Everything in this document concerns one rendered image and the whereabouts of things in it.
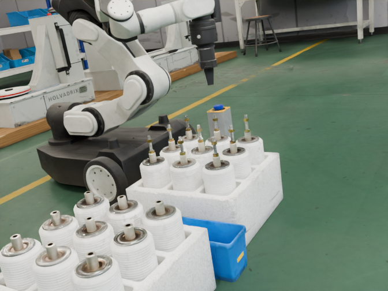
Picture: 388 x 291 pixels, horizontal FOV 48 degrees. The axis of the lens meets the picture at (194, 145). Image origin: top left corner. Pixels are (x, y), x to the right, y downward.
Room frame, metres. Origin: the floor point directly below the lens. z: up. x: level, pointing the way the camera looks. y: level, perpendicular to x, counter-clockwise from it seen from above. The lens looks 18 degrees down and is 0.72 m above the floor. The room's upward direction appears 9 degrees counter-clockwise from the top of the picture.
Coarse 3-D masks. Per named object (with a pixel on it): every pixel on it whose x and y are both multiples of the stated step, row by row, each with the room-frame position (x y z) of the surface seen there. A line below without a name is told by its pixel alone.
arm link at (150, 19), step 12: (144, 12) 1.41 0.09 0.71; (156, 12) 1.42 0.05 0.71; (168, 12) 1.42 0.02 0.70; (120, 24) 1.38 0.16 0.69; (132, 24) 1.39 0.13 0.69; (144, 24) 1.40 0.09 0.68; (156, 24) 1.41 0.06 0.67; (168, 24) 1.44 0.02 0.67; (120, 36) 1.43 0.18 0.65; (132, 36) 1.41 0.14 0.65
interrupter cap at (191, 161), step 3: (189, 159) 1.31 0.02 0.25; (192, 159) 1.31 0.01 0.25; (174, 162) 1.30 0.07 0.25; (177, 162) 1.30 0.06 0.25; (180, 162) 1.30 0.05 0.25; (189, 162) 1.29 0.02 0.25; (192, 162) 1.28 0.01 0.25; (195, 162) 1.27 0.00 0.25; (174, 165) 1.28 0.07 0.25; (177, 165) 1.27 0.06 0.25; (180, 165) 1.27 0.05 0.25; (183, 165) 1.27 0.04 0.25; (186, 165) 1.26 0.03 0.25; (189, 165) 1.25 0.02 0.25; (192, 165) 1.26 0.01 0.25
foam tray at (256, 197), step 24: (264, 168) 1.33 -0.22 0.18; (144, 192) 1.29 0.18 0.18; (168, 192) 1.25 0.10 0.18; (192, 192) 1.22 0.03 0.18; (240, 192) 1.17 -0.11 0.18; (264, 192) 1.31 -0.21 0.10; (192, 216) 1.20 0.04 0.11; (216, 216) 1.15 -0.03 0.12; (240, 216) 1.15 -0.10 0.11; (264, 216) 1.29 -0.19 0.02
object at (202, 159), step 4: (208, 152) 1.36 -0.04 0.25; (212, 152) 1.36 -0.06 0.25; (192, 156) 1.36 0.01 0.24; (196, 156) 1.35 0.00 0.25; (200, 156) 1.34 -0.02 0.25; (204, 156) 1.34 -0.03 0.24; (208, 156) 1.34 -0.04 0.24; (196, 160) 1.35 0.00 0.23; (200, 160) 1.34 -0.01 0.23; (204, 160) 1.34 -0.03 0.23; (208, 160) 1.34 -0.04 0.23; (212, 160) 1.35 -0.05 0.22; (200, 164) 1.34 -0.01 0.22; (204, 164) 1.34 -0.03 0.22; (200, 168) 1.34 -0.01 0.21
